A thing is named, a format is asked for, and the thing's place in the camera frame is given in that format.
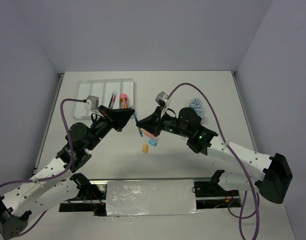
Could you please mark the white compartment tray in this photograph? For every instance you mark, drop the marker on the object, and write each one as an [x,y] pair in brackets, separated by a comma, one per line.
[103,89]

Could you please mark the orange highlighter cap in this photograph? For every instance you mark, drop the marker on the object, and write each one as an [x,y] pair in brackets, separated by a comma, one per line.
[145,148]

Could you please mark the pink capped crayon tube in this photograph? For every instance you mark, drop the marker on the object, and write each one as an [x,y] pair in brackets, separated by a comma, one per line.
[124,101]

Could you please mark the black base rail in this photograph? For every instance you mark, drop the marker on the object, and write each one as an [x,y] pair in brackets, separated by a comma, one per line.
[208,196]

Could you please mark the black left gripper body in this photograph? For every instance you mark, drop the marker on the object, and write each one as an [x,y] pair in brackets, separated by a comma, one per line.
[101,128]

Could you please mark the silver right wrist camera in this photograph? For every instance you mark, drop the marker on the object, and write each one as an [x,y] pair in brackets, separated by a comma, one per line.
[163,101]

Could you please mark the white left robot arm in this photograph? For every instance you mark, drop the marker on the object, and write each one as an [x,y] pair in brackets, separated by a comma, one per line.
[59,180]

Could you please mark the dark blue gel pen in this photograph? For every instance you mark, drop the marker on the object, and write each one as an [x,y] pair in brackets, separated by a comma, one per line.
[111,99]

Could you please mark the light blue highlighter cap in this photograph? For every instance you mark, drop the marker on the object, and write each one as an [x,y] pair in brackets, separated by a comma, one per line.
[152,142]

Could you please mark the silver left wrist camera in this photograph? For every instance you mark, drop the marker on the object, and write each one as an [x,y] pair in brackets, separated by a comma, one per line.
[92,103]

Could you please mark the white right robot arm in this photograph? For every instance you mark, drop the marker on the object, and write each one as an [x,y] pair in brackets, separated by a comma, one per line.
[271,175]

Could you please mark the silver foil sheet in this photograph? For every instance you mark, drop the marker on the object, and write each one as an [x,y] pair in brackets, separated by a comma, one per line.
[150,198]

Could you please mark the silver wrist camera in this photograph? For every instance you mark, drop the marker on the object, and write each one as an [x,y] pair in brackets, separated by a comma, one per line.
[92,103]
[163,101]

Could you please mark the red gel pen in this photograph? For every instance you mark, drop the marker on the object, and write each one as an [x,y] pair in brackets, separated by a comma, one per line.
[113,100]

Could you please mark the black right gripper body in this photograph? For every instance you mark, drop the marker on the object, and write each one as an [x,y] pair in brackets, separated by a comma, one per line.
[169,124]

